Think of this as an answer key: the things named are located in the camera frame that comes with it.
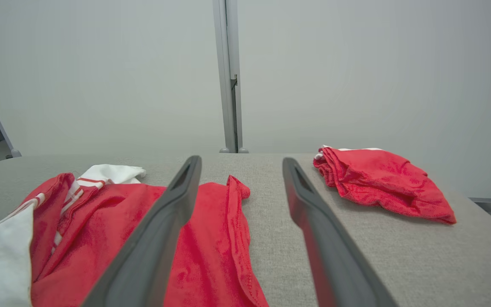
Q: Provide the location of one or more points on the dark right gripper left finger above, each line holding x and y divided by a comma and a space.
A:
156, 238

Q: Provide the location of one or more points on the red and white t-shirt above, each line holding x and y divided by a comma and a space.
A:
88, 234

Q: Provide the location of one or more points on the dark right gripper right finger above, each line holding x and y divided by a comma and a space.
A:
330, 256

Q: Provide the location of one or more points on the red shorts with white stripe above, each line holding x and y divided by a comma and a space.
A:
382, 183

